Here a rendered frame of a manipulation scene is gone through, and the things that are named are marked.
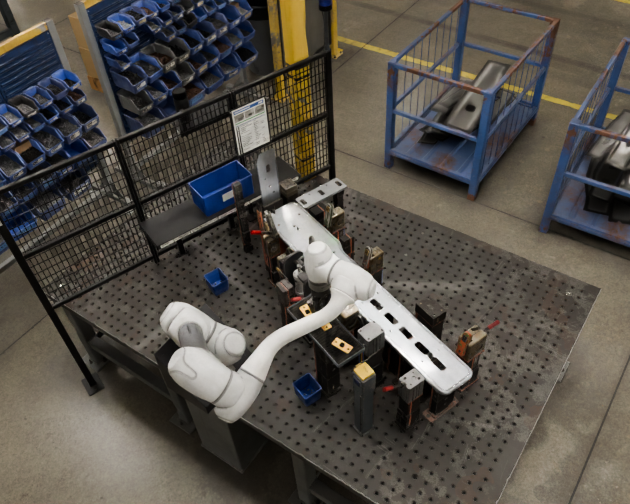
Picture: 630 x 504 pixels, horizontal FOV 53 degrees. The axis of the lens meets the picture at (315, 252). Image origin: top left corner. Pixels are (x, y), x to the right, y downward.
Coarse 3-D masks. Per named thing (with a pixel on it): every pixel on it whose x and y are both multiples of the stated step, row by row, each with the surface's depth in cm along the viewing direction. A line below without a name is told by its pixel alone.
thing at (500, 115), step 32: (480, 0) 504; (544, 32) 464; (544, 64) 501; (448, 96) 506; (480, 96) 489; (512, 96) 459; (416, 128) 522; (448, 128) 453; (480, 128) 435; (512, 128) 515; (384, 160) 511; (416, 160) 490; (448, 160) 490; (480, 160) 452
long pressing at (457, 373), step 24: (288, 216) 335; (312, 216) 335; (288, 240) 323; (336, 240) 322; (360, 312) 288; (384, 312) 288; (408, 312) 288; (432, 336) 278; (408, 360) 269; (456, 360) 268; (432, 384) 261; (456, 384) 261
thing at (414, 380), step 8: (408, 376) 257; (416, 376) 257; (408, 384) 255; (416, 384) 255; (400, 392) 262; (408, 392) 255; (416, 392) 260; (400, 400) 268; (408, 400) 260; (416, 400) 267; (400, 408) 273; (408, 408) 267; (416, 408) 272; (400, 416) 276; (408, 416) 271; (416, 416) 277; (400, 424) 280; (408, 424) 277; (416, 424) 282
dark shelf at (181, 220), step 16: (256, 176) 355; (288, 176) 353; (256, 192) 345; (176, 208) 340; (192, 208) 339; (224, 208) 338; (144, 224) 332; (160, 224) 332; (176, 224) 331; (192, 224) 330; (208, 224) 333; (160, 240) 323; (176, 240) 326
